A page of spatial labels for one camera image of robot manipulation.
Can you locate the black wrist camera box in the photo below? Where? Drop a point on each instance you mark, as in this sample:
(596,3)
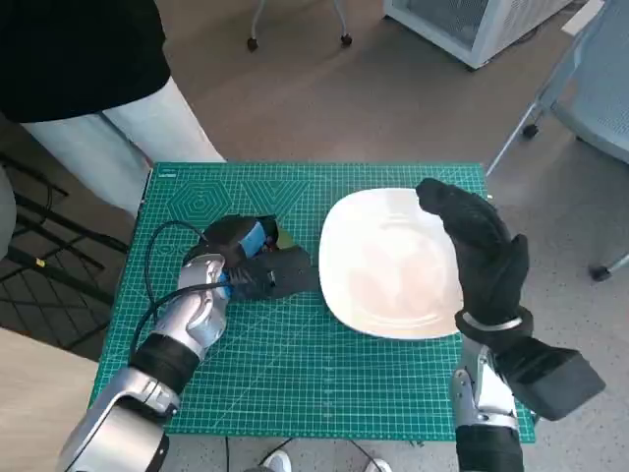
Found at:
(285,275)
(555,381)

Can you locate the white cabinet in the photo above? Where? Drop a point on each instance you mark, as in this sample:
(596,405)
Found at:
(484,46)

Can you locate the green cutting mat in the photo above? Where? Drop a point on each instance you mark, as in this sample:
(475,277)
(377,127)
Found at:
(295,369)

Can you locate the white shoe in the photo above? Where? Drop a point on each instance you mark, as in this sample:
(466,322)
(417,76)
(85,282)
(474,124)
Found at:
(276,462)
(378,465)

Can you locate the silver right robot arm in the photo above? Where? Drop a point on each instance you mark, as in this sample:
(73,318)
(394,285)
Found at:
(484,388)

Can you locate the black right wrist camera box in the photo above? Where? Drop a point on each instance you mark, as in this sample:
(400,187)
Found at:
(555,381)

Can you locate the white square plate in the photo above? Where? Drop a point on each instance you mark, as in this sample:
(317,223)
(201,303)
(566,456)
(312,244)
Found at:
(383,265)

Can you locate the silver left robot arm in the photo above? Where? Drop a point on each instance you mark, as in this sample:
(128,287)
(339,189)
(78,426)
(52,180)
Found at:
(196,305)

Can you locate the grey mesh chair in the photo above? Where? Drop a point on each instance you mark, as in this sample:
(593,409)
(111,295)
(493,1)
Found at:
(604,103)

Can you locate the red toy grapes with leaf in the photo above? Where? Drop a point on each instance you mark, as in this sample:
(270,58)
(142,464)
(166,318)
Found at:
(286,240)

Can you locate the office chair with castors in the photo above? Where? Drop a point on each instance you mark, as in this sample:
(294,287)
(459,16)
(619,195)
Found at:
(251,44)

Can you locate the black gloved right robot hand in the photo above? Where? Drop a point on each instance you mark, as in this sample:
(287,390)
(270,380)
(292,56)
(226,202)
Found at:
(486,241)

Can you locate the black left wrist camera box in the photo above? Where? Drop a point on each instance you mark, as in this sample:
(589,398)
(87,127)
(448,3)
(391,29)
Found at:
(285,275)

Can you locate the light wooden desk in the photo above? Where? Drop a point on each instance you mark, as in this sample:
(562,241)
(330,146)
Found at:
(34,403)

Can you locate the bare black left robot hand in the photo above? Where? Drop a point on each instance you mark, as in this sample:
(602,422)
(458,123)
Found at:
(231,233)

